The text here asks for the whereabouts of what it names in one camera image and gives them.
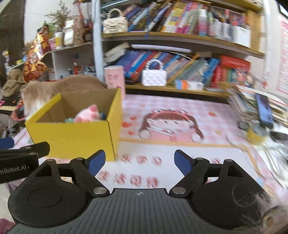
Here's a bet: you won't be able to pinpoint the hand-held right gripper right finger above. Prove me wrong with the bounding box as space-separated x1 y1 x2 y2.
169 150 252 195

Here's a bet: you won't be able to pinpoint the row of tall books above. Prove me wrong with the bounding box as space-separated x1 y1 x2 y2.
123 0 248 37

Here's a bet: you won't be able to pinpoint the pink checkered printed tablecloth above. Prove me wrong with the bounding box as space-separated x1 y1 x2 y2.
0 93 288 203

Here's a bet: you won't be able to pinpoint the wooden figure ornament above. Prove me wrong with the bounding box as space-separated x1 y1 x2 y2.
73 16 85 45

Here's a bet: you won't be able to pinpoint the pink cylinder container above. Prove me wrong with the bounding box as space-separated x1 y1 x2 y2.
104 66 126 100

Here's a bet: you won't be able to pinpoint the white quilted pearl-handle handbag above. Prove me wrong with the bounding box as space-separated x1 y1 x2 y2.
141 59 168 87

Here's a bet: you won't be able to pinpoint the black smartphone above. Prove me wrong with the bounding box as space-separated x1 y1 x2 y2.
255 93 275 129

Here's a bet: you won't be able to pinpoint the dried flowers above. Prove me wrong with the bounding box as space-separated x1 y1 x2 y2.
45 0 72 27

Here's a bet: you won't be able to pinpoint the wooden bookshelf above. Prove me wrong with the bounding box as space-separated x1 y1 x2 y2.
91 0 266 99

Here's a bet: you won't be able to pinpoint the stack of picture books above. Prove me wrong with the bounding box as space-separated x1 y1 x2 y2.
227 84 288 126

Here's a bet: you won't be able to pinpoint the yellow cardboard box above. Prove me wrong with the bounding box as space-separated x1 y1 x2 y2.
25 88 123 162

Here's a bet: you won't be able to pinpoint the white desk shelf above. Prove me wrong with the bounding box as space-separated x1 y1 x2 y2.
51 43 97 80

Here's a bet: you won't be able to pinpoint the colourful figurine ornament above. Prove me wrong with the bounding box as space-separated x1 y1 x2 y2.
238 67 257 84

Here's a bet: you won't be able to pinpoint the orange long-haired cat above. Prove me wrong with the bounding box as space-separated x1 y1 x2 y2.
20 75 106 120

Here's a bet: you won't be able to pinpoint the red black package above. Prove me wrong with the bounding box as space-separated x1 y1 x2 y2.
10 101 26 122

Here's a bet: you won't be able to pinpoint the white cable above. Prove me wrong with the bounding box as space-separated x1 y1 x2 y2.
226 133 288 179

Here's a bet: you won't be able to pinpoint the red gold foil balloon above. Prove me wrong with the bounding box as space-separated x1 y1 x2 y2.
24 31 51 84

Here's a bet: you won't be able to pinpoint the cream quilted handbag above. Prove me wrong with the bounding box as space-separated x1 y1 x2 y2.
102 8 129 35

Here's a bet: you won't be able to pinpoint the yellow tape roll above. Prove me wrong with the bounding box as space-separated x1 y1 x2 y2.
246 123 269 145

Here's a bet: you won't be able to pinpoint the row of colourful leaning books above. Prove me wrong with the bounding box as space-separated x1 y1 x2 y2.
117 51 251 88

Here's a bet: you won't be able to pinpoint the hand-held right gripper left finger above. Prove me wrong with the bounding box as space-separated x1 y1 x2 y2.
22 150 111 196

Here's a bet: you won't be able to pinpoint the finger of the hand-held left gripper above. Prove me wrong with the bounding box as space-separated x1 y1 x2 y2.
0 138 14 149
0 142 50 158

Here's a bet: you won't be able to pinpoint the grey lying books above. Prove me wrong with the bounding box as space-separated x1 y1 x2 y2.
104 43 131 63

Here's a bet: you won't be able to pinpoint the large pink plush toy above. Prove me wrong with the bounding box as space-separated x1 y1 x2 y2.
74 105 102 123

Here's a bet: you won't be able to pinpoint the brown fleece cloth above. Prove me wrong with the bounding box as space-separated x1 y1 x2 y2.
2 69 28 97

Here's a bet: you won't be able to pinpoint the white rolled paper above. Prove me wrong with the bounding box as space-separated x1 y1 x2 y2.
131 44 193 53

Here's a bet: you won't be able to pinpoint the white storage box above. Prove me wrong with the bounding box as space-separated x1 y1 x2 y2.
232 25 251 48

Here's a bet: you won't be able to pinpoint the pink wall chart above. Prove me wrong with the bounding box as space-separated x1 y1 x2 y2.
276 19 288 94

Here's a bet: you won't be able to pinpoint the white orange blue carton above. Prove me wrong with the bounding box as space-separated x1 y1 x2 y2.
174 79 205 91

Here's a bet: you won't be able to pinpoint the white bottle yellow label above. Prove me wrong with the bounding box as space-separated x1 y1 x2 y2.
54 31 66 49

